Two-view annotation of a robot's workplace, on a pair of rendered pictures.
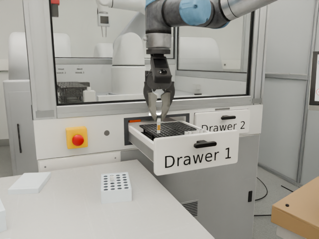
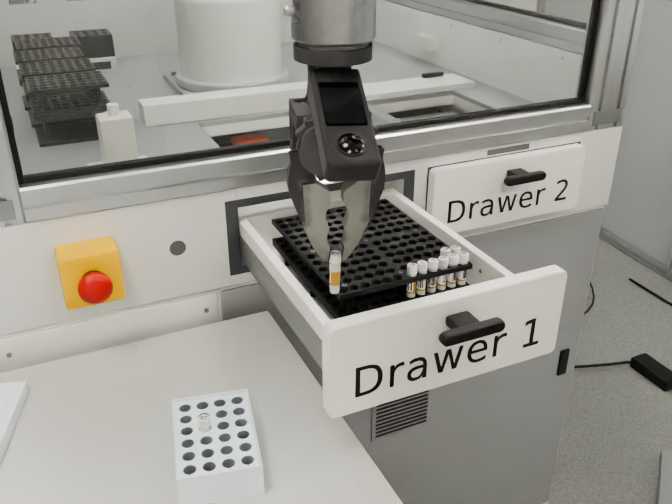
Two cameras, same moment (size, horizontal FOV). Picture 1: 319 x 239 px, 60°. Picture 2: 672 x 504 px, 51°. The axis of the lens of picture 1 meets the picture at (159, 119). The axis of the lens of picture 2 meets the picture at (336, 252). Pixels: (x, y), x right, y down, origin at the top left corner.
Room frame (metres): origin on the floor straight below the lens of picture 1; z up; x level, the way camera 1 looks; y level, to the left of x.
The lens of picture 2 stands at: (0.19, 0.03, 1.30)
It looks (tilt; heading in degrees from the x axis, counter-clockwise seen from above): 27 degrees down; 358
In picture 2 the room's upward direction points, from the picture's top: straight up
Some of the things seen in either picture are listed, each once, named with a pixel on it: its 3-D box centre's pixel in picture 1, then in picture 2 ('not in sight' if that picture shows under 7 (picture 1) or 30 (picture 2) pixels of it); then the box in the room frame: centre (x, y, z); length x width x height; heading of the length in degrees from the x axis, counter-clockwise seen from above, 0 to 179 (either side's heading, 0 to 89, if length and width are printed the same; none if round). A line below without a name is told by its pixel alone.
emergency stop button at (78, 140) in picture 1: (77, 139); (94, 285); (0.94, 0.29, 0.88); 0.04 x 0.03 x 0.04; 112
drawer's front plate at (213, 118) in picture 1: (222, 123); (507, 189); (1.23, -0.29, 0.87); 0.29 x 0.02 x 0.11; 112
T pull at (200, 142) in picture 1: (203, 143); (465, 325); (0.79, -0.13, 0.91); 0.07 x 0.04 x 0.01; 112
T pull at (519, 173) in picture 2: (226, 117); (520, 175); (1.21, -0.30, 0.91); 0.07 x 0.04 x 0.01; 112
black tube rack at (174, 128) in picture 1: (171, 137); (365, 262); (1.00, -0.04, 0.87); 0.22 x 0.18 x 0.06; 22
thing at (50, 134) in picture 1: (133, 110); (247, 127); (1.58, 0.15, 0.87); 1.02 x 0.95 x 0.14; 112
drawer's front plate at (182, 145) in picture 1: (198, 151); (449, 338); (0.82, -0.12, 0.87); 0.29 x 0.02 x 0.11; 112
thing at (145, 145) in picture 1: (170, 137); (362, 262); (1.01, -0.04, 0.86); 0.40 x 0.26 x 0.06; 22
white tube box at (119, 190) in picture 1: (115, 186); (216, 444); (0.77, 0.13, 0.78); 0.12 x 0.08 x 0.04; 11
